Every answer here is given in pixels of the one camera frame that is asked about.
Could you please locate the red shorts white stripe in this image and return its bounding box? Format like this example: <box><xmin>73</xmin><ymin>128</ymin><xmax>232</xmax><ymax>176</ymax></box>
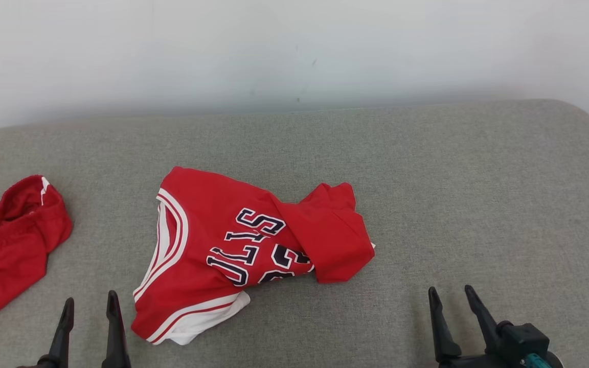
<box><xmin>0</xmin><ymin>175</ymin><xmax>74</xmax><ymax>323</ymax></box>

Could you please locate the red basketball jersey white trim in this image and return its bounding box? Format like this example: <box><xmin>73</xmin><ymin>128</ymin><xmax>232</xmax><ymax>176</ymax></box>
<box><xmin>131</xmin><ymin>166</ymin><xmax>376</xmax><ymax>346</ymax></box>

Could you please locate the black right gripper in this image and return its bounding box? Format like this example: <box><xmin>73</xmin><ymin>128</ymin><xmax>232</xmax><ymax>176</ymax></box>
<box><xmin>428</xmin><ymin>285</ymin><xmax>564</xmax><ymax>368</ymax></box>

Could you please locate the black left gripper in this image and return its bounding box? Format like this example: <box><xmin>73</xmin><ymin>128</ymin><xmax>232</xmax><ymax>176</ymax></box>
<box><xmin>17</xmin><ymin>290</ymin><xmax>132</xmax><ymax>368</ymax></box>

